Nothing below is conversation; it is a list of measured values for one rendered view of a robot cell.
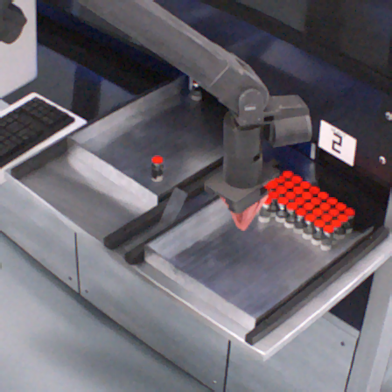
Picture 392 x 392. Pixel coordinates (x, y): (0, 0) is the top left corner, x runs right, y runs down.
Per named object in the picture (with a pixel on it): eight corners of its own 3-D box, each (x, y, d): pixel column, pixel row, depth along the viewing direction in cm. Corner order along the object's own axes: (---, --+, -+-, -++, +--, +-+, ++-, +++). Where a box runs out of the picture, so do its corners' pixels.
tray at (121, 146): (184, 87, 235) (185, 73, 232) (275, 137, 221) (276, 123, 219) (67, 151, 215) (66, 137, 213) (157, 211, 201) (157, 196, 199)
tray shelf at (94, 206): (167, 85, 238) (168, 79, 237) (418, 231, 202) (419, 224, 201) (3, 178, 211) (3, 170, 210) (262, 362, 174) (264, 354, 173)
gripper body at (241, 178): (281, 180, 163) (282, 141, 158) (235, 212, 157) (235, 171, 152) (248, 162, 166) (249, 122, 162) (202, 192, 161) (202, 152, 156)
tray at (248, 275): (270, 178, 210) (271, 164, 208) (370, 240, 196) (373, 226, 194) (144, 260, 191) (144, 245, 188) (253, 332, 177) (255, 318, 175)
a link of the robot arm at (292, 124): (220, 66, 154) (239, 92, 147) (292, 56, 156) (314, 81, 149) (222, 135, 160) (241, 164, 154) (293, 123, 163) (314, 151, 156)
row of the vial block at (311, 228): (262, 203, 204) (263, 184, 201) (333, 247, 194) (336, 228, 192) (255, 208, 203) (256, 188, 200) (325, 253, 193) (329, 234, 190)
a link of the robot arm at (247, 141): (218, 106, 155) (230, 128, 151) (262, 99, 156) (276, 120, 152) (218, 144, 159) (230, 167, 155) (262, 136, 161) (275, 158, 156)
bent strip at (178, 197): (175, 212, 201) (176, 186, 198) (186, 219, 200) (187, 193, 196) (120, 246, 193) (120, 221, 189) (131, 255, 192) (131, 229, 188)
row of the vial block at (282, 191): (269, 198, 205) (271, 178, 202) (340, 241, 196) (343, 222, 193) (262, 202, 204) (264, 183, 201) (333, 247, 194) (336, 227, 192)
